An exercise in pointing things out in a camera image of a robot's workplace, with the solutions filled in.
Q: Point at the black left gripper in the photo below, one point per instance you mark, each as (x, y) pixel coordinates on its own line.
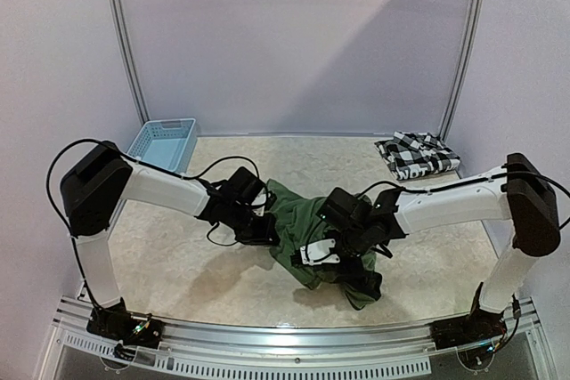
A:
(266, 233)

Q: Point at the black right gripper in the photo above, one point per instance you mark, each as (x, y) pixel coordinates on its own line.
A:
(346, 265)

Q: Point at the green garment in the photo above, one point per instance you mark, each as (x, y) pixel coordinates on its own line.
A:
(298, 224)

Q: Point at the black white checked shirt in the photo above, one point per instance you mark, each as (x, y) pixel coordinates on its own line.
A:
(410, 156)

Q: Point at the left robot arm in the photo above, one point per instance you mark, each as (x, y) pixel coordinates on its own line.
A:
(106, 178)

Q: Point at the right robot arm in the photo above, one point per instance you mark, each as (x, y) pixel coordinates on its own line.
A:
(515, 191)

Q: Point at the light blue plastic basket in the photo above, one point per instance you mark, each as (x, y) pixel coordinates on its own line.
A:
(168, 144)

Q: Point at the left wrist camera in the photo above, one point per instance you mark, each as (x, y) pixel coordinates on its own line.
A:
(263, 201)

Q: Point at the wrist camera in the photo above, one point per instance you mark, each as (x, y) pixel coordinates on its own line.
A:
(263, 201)
(316, 253)

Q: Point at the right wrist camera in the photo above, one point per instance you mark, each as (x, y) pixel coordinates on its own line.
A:
(316, 253)

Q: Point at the front aluminium rail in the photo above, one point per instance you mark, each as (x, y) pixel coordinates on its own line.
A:
(191, 350)

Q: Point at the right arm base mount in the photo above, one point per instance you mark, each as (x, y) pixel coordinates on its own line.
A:
(477, 326)

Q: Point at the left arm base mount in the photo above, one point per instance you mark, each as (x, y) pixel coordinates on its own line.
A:
(130, 330)

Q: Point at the right aluminium wall post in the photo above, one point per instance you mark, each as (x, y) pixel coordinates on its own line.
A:
(466, 48)

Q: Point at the aluminium wall post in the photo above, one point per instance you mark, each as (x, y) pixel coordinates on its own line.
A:
(127, 56)
(466, 48)

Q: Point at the left aluminium wall post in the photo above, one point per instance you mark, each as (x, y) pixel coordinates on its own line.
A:
(127, 56)

